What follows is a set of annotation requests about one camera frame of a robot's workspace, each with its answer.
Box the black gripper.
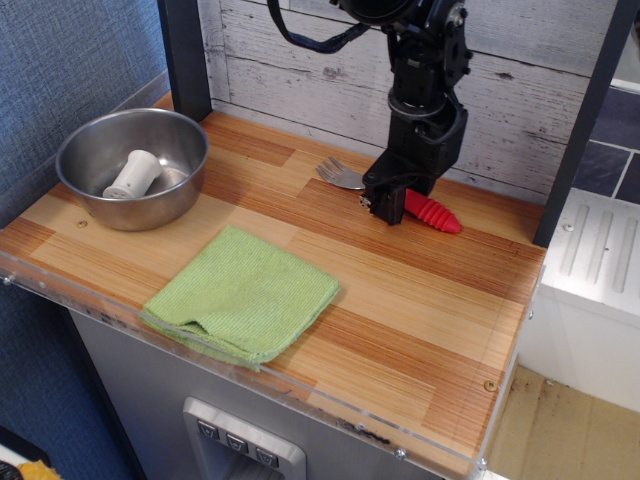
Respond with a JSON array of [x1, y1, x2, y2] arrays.
[[360, 94, 468, 225]]

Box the stainless steel bowl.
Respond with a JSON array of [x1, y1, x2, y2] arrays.
[[55, 108, 209, 231]]

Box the dark right frame post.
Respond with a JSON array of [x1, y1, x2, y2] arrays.
[[533, 0, 639, 247]]

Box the dark left frame post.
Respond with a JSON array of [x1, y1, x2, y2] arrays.
[[157, 0, 212, 122]]

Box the dishwasher button panel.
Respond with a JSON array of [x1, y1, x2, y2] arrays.
[[183, 397, 307, 479]]

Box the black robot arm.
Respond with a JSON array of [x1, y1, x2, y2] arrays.
[[339, 1, 473, 225]]

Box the yellow black object at corner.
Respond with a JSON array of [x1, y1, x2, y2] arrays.
[[1, 446, 62, 480]]

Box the green microfiber cloth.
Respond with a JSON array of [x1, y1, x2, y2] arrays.
[[140, 226, 340, 370]]

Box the red handled metal fork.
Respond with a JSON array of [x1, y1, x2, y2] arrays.
[[315, 157, 462, 234]]

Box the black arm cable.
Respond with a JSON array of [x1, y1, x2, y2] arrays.
[[266, 0, 371, 54]]

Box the silver toy dishwasher cabinet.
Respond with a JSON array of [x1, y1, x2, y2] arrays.
[[72, 312, 480, 479]]

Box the white salt shaker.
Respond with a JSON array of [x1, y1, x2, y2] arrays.
[[102, 150, 162, 199]]

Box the white toy sink drainboard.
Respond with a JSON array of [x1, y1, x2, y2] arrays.
[[518, 189, 639, 410]]

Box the dark frame post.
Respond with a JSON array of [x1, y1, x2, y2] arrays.
[[157, 0, 212, 122], [533, 0, 639, 247]]

